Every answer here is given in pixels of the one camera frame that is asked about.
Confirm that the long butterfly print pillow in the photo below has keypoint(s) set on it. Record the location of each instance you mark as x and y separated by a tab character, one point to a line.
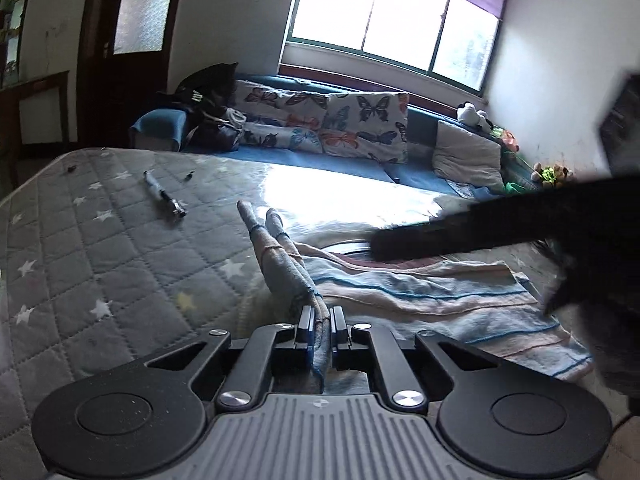
277	115

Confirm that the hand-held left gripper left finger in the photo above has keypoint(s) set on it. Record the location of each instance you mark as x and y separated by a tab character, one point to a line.
309	340

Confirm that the panda plush toy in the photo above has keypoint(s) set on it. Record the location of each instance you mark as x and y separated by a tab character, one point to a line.
474	116

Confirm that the small plush toys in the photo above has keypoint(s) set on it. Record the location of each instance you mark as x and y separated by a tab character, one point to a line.
552	175

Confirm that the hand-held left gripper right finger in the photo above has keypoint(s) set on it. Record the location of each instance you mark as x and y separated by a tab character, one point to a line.
337	340

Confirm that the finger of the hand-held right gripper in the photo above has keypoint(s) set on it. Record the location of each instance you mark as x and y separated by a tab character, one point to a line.
475	230

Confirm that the dark wooden cabinet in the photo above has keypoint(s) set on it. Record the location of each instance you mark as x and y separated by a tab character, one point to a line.
35	105

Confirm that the person's right forearm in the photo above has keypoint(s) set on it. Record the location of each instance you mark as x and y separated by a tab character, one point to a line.
620	360

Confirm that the grey quilted star table cover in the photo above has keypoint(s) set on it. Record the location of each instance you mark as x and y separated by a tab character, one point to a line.
100	260

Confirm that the black and white pen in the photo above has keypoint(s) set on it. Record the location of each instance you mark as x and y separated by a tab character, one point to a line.
162	195

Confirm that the blue striped towel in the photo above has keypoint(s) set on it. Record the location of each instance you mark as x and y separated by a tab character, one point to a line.
425	300

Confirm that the black bag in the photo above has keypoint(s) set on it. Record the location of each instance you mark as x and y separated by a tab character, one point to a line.
205	110

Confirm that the square butterfly print pillow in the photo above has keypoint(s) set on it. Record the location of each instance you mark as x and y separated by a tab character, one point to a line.
365	127

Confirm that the grey pillow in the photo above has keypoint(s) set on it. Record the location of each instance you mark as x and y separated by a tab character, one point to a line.
467	157

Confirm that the pink orange plush toy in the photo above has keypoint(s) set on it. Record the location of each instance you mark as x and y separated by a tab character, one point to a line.
506	140

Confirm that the blue sofa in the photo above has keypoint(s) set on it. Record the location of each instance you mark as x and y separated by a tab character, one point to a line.
420	170

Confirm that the dark wooden door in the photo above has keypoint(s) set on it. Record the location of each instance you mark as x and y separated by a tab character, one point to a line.
105	90

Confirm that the green framed window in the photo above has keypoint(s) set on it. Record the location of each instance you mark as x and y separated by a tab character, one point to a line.
390	10

